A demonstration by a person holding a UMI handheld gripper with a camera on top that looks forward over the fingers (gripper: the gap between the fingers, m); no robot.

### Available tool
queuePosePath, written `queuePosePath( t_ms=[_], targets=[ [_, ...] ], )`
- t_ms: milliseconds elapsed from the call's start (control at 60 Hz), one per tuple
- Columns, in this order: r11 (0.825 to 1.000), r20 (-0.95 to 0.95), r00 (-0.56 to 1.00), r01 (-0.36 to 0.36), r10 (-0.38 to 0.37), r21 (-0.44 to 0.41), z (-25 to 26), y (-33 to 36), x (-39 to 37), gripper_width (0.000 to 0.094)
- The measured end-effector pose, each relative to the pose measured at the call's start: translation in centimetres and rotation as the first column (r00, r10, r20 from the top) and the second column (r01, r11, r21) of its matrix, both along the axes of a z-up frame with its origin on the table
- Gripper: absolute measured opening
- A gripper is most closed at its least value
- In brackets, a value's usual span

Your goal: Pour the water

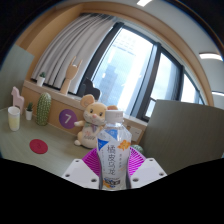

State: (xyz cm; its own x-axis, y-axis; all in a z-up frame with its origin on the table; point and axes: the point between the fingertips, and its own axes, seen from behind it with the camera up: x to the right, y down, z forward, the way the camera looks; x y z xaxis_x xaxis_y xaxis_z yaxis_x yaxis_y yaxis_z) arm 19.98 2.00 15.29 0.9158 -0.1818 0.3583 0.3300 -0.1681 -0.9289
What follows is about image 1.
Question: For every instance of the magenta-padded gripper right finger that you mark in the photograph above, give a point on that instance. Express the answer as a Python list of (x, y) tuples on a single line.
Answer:
[(148, 171)]

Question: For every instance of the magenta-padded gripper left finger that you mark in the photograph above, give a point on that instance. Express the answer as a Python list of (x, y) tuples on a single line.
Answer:
[(80, 173)]

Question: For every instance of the clear plastic drink bottle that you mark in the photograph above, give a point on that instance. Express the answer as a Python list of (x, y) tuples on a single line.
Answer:
[(114, 150)]

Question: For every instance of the flat round red coaster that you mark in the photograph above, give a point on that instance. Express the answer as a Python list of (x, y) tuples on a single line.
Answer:
[(38, 146)]

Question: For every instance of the grey-green desk divider panel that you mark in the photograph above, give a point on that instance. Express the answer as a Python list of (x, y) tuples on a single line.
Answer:
[(183, 133), (13, 70)]

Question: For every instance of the purple round number sign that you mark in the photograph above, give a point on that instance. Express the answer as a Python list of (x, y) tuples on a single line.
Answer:
[(67, 119)]

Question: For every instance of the beige mouse plush toy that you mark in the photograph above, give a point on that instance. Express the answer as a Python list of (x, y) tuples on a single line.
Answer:
[(93, 116)]

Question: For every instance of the tall green cactus ornament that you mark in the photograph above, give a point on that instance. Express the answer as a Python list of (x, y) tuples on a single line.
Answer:
[(43, 110)]

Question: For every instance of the small plant, tapered white pot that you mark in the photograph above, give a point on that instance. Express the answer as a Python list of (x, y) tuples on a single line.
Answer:
[(29, 115)]

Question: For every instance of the black horse figure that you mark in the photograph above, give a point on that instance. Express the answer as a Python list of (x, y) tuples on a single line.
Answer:
[(89, 90)]

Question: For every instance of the white cup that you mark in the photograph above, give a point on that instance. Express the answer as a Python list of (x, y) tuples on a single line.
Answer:
[(14, 120)]

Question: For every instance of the pink horse figure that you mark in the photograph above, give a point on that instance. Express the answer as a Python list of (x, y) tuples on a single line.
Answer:
[(17, 98)]

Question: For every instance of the wooden hand figure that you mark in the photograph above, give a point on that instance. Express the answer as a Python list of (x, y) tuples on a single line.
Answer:
[(69, 75)]

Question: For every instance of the small plant, round white pot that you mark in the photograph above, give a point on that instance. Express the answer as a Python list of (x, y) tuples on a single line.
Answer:
[(40, 81)]

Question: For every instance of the dark-framed window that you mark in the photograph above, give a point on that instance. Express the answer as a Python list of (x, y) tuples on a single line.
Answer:
[(130, 66)]

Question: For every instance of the grey-white curtain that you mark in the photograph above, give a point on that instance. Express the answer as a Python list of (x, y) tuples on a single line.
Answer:
[(73, 50)]

